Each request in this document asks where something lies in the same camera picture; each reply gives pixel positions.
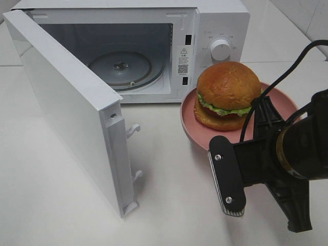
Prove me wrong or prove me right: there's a pink round plate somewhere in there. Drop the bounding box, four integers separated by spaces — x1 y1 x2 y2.
180 88 298 151

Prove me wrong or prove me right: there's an upper white round knob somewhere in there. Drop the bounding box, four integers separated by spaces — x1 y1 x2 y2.
210 38 231 61

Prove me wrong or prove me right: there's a white microwave door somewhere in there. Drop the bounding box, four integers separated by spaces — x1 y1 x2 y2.
4 10 142 217

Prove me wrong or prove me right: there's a white microwave oven body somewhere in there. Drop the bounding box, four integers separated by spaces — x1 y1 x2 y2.
10 1 250 103

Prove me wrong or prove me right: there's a glass microwave turntable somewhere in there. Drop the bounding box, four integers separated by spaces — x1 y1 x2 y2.
88 51 152 86

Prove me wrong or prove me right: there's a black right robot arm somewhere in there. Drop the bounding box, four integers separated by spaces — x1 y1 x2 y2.
209 90 327 233

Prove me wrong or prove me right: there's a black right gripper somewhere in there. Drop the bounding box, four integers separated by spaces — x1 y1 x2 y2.
208 96 312 233

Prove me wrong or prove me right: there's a white warning label sticker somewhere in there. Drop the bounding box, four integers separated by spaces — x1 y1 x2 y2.
177 46 192 75

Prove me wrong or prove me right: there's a burger with lettuce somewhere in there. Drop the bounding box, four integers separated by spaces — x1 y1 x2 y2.
194 61 262 131

